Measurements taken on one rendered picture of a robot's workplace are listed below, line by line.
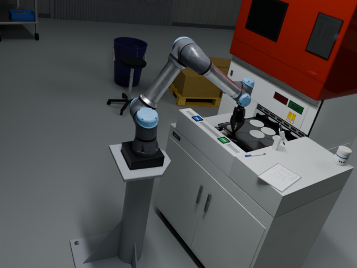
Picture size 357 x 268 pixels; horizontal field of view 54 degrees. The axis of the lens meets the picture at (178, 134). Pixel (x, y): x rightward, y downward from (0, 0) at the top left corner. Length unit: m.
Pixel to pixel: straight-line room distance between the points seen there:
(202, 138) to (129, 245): 0.83
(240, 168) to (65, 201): 1.52
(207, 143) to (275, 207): 0.56
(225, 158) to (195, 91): 2.57
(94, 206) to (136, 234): 0.68
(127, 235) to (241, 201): 0.78
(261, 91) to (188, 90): 1.99
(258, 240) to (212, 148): 0.57
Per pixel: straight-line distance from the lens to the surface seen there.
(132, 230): 2.29
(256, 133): 2.38
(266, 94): 2.57
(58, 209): 2.87
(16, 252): 2.63
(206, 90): 4.55
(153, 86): 1.94
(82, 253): 2.56
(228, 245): 2.21
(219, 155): 2.04
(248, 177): 1.91
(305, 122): 2.39
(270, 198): 1.84
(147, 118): 1.83
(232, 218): 2.10
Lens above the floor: 1.99
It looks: 30 degrees down
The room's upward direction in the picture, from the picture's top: 11 degrees clockwise
